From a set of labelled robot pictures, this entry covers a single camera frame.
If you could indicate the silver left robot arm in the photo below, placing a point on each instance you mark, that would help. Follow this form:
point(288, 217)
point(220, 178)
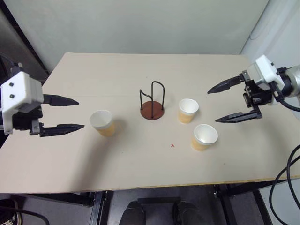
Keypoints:
point(17, 69)

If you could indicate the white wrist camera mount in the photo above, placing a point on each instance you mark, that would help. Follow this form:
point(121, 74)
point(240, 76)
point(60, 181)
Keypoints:
point(264, 68)
point(18, 91)

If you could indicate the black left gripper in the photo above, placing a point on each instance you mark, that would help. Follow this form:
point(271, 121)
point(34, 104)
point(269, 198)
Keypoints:
point(25, 119)

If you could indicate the dark rounded shape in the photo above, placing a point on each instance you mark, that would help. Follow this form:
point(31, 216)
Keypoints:
point(132, 214)

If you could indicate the black frame post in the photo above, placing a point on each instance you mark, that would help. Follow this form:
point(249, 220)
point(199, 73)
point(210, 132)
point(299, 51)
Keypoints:
point(24, 37)

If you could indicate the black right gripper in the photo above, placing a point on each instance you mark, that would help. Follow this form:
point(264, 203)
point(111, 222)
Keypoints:
point(257, 96)

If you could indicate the black metal table frame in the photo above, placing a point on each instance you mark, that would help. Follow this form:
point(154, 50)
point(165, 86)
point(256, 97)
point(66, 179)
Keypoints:
point(99, 208)

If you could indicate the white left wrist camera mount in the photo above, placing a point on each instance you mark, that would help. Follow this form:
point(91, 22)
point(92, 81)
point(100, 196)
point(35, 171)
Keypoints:
point(18, 91)

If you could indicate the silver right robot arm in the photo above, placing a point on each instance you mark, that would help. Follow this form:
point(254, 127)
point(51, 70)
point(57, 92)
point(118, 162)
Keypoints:
point(294, 82)

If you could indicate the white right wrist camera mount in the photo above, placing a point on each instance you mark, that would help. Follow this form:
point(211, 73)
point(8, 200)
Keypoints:
point(264, 68)

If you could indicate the yellow paper cup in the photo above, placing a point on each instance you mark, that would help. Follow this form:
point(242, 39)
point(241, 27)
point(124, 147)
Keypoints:
point(187, 107)
point(205, 134)
point(103, 122)

